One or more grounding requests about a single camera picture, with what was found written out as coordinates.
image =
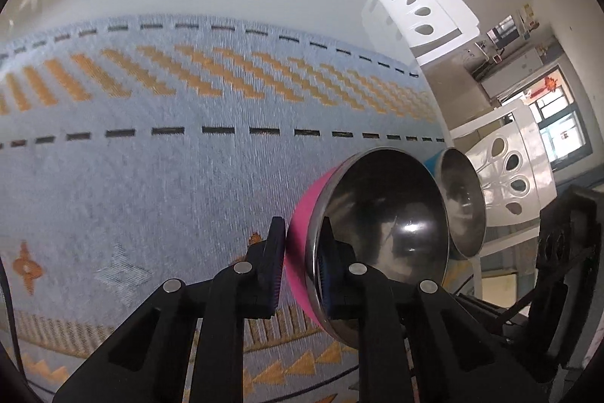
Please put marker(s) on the blue steel bowl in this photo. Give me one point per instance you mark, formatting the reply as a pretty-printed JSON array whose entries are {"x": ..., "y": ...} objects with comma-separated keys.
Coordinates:
[{"x": 462, "y": 204}]

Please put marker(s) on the pink steel bowl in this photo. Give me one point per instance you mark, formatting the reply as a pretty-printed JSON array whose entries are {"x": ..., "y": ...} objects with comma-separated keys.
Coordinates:
[{"x": 396, "y": 214}]

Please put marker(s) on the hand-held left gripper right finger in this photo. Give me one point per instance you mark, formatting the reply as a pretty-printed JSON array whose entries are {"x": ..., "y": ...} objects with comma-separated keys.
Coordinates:
[{"x": 326, "y": 271}]

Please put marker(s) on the patterned blue tablecloth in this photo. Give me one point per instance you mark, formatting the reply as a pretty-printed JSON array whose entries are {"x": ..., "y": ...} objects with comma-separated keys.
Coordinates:
[{"x": 188, "y": 176}]

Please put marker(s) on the white dining chair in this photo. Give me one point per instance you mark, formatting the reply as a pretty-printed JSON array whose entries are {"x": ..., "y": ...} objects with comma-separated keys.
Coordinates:
[
  {"x": 519, "y": 153},
  {"x": 424, "y": 6}
]

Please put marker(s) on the kitchen window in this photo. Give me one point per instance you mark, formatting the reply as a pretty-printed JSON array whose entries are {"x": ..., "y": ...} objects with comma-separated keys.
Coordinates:
[{"x": 561, "y": 124}]

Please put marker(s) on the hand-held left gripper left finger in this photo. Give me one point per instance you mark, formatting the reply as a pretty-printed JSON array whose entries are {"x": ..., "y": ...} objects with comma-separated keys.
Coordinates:
[{"x": 273, "y": 271}]

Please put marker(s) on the cluttered kitchen shelf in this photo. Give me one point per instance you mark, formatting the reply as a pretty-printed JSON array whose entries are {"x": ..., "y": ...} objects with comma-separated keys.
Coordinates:
[{"x": 509, "y": 63}]

